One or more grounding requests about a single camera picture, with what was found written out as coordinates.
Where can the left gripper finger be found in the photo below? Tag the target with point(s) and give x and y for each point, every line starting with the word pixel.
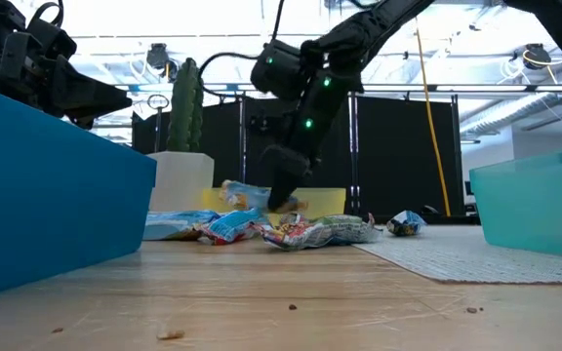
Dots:
pixel 91 97

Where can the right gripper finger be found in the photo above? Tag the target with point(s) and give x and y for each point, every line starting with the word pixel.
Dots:
pixel 286 170

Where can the red green Chewy granola bar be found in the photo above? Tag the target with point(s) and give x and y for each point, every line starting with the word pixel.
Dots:
pixel 305 234

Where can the blue red-ended granola bar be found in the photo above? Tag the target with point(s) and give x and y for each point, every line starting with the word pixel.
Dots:
pixel 234 226
pixel 173 224

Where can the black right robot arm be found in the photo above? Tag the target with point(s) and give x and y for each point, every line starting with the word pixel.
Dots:
pixel 383 19

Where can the yellow translucent plastic bin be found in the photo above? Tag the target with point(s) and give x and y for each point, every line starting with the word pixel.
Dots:
pixel 325 202

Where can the black ceiling lamp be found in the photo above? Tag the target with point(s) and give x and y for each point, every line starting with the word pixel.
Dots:
pixel 537 56
pixel 158 56

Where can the black partition screen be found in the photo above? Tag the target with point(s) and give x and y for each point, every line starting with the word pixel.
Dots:
pixel 398 156

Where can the white hexagonal plant pot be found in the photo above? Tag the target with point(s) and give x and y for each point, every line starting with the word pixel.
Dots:
pixel 181 180

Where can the dark blue plastic bin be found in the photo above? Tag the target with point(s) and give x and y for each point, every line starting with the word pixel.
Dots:
pixel 42 195

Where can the black computer mouse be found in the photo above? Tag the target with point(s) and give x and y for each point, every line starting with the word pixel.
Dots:
pixel 429 211

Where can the grey woven mat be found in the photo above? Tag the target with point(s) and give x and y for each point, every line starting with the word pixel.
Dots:
pixel 456 253

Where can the tan crumb flake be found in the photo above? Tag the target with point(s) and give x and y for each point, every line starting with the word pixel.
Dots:
pixel 171 335

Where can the teal translucent plastic bin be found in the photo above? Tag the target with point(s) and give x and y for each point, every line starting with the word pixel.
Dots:
pixel 530 209

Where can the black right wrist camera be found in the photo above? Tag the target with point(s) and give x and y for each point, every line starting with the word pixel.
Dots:
pixel 278 68

